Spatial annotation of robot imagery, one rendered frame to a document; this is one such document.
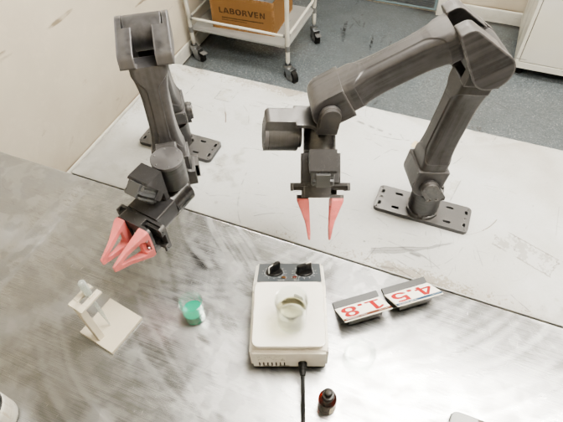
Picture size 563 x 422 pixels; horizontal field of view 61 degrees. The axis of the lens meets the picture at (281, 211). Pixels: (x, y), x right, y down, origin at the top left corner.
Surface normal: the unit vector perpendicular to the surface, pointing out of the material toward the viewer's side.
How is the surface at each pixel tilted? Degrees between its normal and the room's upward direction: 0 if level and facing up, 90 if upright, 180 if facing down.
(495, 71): 90
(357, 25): 0
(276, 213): 0
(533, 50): 90
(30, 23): 90
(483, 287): 0
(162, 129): 77
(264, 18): 92
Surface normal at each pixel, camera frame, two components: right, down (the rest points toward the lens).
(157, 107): 0.18, 0.59
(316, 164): -0.02, 0.04
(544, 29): -0.37, 0.73
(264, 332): -0.03, -0.63
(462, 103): 0.03, 0.87
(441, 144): 0.05, 0.74
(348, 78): -0.48, -0.51
